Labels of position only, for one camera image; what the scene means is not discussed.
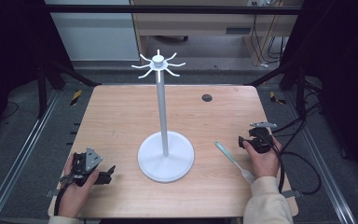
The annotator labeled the yellow black floor tape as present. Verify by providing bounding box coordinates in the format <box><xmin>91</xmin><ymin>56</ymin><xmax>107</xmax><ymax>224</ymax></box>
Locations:
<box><xmin>268</xmin><ymin>91</ymin><xmax>287</xmax><ymax>105</ymax></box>
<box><xmin>70</xmin><ymin>89</ymin><xmax>84</xmax><ymax>106</ymax></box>

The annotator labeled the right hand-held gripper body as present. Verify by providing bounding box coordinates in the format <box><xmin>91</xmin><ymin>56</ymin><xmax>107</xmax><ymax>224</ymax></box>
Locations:
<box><xmin>241</xmin><ymin>120</ymin><xmax>278</xmax><ymax>155</ymax></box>

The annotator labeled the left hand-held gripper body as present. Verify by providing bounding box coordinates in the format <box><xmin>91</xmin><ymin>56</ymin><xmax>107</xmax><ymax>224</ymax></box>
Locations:
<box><xmin>60</xmin><ymin>147</ymin><xmax>104</xmax><ymax>188</ymax></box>

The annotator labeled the bundle of desk cables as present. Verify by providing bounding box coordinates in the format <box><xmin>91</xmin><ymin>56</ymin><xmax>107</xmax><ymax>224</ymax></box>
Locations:
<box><xmin>250</xmin><ymin>0</ymin><xmax>288</xmax><ymax>68</ymax></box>

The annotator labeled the white hook stand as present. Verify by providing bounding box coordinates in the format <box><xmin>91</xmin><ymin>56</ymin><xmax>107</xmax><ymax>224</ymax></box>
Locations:
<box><xmin>131</xmin><ymin>49</ymin><xmax>196</xmax><ymax>184</ymax></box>

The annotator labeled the person's left hand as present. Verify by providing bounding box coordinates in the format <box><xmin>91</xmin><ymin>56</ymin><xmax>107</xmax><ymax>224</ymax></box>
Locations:
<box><xmin>57</xmin><ymin>153</ymin><xmax>101</xmax><ymax>219</ymax></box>

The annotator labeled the aluminium floor rail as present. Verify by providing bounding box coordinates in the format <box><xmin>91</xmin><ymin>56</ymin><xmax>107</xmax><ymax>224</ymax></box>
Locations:
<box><xmin>0</xmin><ymin>90</ymin><xmax>61</xmax><ymax>224</ymax></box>
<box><xmin>282</xmin><ymin>91</ymin><xmax>358</xmax><ymax>224</ymax></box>

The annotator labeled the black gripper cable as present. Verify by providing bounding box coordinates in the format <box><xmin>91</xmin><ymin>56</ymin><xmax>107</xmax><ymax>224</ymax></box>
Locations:
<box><xmin>53</xmin><ymin>175</ymin><xmax>76</xmax><ymax>217</ymax></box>
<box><xmin>260</xmin><ymin>132</ymin><xmax>323</xmax><ymax>196</ymax></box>

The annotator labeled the black frame bar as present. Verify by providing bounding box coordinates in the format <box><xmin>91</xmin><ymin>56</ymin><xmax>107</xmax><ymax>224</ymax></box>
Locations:
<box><xmin>42</xmin><ymin>4</ymin><xmax>304</xmax><ymax>16</ymax></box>

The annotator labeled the black floor cable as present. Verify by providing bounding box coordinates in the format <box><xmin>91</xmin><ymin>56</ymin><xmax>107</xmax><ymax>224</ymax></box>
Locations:
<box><xmin>271</xmin><ymin>76</ymin><xmax>324</xmax><ymax>157</ymax></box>

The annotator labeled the person's right hand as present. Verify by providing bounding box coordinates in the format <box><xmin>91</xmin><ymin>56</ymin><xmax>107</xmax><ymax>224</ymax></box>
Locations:
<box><xmin>241</xmin><ymin>135</ymin><xmax>282</xmax><ymax>180</ymax></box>

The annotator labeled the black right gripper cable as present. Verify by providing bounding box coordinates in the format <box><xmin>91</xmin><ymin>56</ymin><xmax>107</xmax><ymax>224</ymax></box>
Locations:
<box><xmin>260</xmin><ymin>132</ymin><xmax>323</xmax><ymax>196</ymax></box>

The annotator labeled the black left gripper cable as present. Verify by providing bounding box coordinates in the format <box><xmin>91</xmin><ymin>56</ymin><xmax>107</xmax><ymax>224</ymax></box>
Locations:
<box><xmin>53</xmin><ymin>175</ymin><xmax>76</xmax><ymax>217</ymax></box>

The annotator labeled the white cabinet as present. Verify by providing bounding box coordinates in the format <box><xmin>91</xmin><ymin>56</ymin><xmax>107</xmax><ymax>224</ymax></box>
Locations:
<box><xmin>44</xmin><ymin>0</ymin><xmax>142</xmax><ymax>63</ymax></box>

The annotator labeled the black metal stand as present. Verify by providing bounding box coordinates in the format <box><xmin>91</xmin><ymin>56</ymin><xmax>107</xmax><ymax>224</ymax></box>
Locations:
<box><xmin>247</xmin><ymin>60</ymin><xmax>309</xmax><ymax>120</ymax></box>
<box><xmin>36</xmin><ymin>59</ymin><xmax>103</xmax><ymax>119</ymax></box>

